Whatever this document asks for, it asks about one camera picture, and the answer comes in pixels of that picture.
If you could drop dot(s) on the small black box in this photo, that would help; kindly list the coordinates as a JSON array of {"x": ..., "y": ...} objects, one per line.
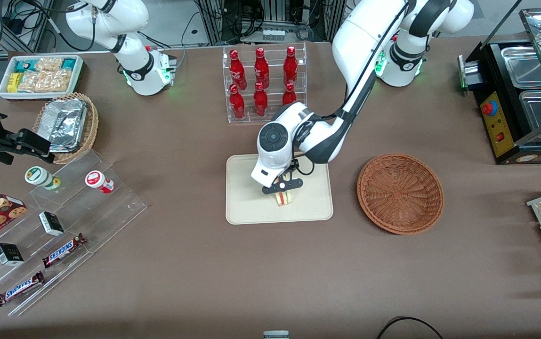
[
  {"x": 8, "y": 254},
  {"x": 52, "y": 223}
]

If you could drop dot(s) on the cream plastic tray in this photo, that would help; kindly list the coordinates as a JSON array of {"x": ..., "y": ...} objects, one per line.
[{"x": 308, "y": 202}]

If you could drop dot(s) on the white rectangular snack bin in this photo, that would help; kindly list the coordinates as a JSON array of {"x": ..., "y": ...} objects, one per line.
[{"x": 4, "y": 94}]

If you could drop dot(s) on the aluminium foil container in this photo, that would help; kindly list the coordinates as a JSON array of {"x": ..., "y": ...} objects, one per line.
[{"x": 67, "y": 123}]

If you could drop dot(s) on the large clear cracker bag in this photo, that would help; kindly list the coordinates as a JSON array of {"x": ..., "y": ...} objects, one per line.
[{"x": 46, "y": 81}]

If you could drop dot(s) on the red cola bottle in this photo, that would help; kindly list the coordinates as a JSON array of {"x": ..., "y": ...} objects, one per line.
[
  {"x": 289, "y": 95},
  {"x": 237, "y": 103},
  {"x": 290, "y": 67},
  {"x": 261, "y": 69},
  {"x": 260, "y": 101},
  {"x": 237, "y": 70}
]

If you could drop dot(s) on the brown Snickers bar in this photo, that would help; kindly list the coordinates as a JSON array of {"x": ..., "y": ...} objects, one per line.
[
  {"x": 63, "y": 250},
  {"x": 20, "y": 288}
]

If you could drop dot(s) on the white power strip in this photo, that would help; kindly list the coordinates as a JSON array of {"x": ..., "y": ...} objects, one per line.
[{"x": 273, "y": 34}]

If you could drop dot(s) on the light oval wicker basket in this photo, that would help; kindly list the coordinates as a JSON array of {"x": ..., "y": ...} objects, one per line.
[{"x": 92, "y": 127}]

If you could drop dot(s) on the clear acrylic stepped display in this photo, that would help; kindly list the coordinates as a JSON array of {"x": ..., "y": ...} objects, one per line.
[{"x": 105, "y": 212}]

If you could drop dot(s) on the yellow snack packet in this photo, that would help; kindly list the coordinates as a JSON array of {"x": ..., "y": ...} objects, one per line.
[{"x": 13, "y": 82}]

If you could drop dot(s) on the black hot food display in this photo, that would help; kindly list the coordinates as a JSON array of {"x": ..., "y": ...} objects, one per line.
[{"x": 501, "y": 129}]

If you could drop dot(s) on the aluminium profile frame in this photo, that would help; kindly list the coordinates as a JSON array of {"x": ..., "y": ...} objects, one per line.
[{"x": 327, "y": 19}]

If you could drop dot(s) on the clear acrylic bottle rack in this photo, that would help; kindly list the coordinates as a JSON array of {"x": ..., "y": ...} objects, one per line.
[{"x": 272, "y": 115}]

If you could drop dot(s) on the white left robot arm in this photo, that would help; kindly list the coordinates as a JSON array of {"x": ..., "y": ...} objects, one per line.
[{"x": 369, "y": 28}]

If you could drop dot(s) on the green lidded white cup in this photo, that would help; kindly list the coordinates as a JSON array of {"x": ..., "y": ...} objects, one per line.
[{"x": 39, "y": 176}]

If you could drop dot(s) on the red lidded white cup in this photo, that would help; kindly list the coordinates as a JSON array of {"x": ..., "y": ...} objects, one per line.
[{"x": 97, "y": 181}]

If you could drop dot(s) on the teal snack packet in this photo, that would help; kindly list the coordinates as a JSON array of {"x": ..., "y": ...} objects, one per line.
[
  {"x": 68, "y": 63},
  {"x": 25, "y": 66}
]

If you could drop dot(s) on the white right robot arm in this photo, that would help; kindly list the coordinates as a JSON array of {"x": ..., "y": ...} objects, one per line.
[{"x": 129, "y": 19}]

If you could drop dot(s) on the brown round wicker basket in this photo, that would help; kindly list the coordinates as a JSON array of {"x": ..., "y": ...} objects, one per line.
[{"x": 399, "y": 193}]

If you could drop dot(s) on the triangular sandwich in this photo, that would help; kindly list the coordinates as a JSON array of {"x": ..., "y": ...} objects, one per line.
[{"x": 283, "y": 199}]

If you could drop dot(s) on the small clear cracker bag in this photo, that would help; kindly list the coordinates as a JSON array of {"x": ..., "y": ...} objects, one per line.
[{"x": 50, "y": 64}]

